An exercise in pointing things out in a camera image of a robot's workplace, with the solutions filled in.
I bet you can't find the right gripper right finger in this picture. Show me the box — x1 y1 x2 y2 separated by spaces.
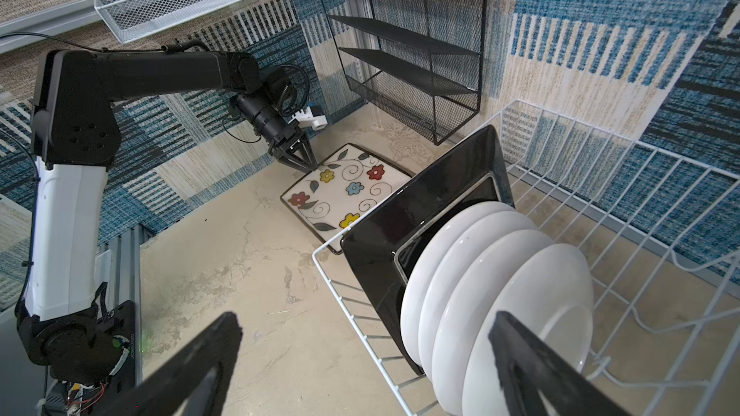
489 311 626 415

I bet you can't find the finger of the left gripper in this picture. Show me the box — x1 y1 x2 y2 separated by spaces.
271 148 309 173
294 135 318 171

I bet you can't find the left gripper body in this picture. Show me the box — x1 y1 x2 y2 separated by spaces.
254 109 304 156

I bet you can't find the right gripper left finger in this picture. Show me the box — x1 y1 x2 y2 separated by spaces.
101 311 242 415

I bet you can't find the floral square plate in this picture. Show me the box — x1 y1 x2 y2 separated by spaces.
281 143 412 243

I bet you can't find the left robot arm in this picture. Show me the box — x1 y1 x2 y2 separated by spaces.
15 40 317 386

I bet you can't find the black mesh shelf rack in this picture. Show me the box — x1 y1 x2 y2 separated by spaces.
323 0 488 146

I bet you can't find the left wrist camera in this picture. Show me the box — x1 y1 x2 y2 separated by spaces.
291 105 329 132

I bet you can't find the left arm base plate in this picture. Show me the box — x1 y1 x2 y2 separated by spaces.
39 299 137 416

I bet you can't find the aluminium mounting rail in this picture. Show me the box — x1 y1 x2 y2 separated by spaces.
34 224 145 416

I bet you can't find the white wire dish rack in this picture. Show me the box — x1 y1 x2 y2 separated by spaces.
311 97 740 416

